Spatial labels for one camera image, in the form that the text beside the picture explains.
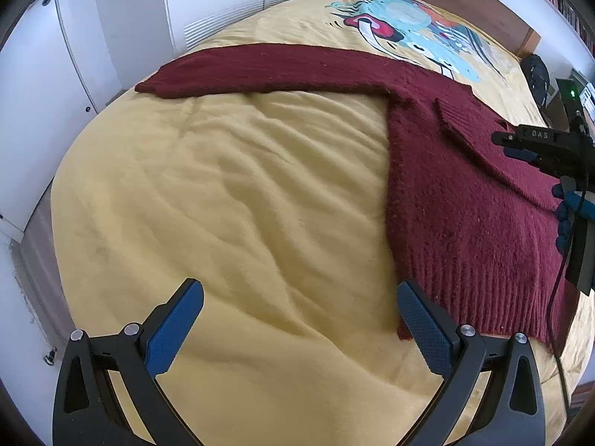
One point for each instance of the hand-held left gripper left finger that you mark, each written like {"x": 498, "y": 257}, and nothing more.
{"x": 174, "y": 330}

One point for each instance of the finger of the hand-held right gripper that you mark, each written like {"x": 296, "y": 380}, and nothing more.
{"x": 504, "y": 138}
{"x": 520, "y": 153}

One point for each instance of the maroon knit sweater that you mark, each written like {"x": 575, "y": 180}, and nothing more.
{"x": 465, "y": 204}

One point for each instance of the white vented cabinet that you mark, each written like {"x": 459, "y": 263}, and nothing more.
{"x": 232, "y": 4}

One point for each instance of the black backpack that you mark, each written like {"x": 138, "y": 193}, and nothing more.
{"x": 537, "y": 79}

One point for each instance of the person's right hand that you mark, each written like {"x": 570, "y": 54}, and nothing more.
{"x": 565, "y": 227}

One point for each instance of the white wardrobe doors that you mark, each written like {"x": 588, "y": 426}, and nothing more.
{"x": 46, "y": 79}

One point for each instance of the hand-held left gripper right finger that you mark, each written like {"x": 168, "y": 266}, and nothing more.
{"x": 425, "y": 330}

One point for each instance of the yellow printed blanket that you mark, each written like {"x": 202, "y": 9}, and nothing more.
{"x": 209, "y": 172}

